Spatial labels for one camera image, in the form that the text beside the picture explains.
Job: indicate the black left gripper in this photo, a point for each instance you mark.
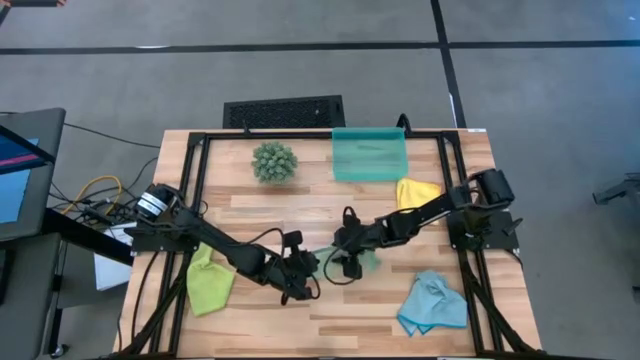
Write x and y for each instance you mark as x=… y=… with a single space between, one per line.
x=297 y=270

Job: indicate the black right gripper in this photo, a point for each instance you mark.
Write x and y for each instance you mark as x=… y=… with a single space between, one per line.
x=357 y=237

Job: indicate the pale green microfiber towel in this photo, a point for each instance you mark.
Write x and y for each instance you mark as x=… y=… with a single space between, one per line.
x=371 y=261

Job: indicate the yellow microfiber towel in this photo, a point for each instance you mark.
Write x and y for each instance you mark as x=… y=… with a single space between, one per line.
x=415 y=195

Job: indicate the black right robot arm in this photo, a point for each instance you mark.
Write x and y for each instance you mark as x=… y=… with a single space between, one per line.
x=425 y=220

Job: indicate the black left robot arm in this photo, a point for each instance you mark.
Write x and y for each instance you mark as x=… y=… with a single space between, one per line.
x=225 y=245

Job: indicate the teal plastic basket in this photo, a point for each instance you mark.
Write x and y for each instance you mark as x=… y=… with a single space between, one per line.
x=370 y=155

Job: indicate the lime green microfiber towel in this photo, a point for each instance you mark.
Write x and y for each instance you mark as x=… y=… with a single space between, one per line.
x=207 y=285

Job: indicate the light blue microfiber towel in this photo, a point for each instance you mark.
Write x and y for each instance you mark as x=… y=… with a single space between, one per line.
x=435 y=305

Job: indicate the potted artificial green plant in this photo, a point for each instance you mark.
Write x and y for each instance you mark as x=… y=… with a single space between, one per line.
x=274 y=162

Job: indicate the white paper sheet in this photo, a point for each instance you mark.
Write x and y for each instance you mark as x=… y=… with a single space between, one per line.
x=112 y=272

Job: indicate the black desk bar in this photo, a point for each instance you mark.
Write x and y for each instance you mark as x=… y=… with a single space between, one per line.
x=85 y=237

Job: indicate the grey computer monitor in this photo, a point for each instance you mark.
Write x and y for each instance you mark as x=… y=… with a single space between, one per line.
x=47 y=175

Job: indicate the black stand foot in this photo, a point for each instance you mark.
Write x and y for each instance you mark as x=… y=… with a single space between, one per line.
x=620 y=192

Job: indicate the black bar with orange ends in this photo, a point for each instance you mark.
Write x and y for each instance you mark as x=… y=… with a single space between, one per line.
x=30 y=2

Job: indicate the black aluminium table frame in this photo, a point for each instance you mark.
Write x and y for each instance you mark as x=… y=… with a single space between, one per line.
x=300 y=135

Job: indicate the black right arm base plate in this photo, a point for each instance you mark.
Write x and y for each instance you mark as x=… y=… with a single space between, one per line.
x=500 y=240

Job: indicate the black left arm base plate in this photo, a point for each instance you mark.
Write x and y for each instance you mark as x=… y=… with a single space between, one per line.
x=150 y=242

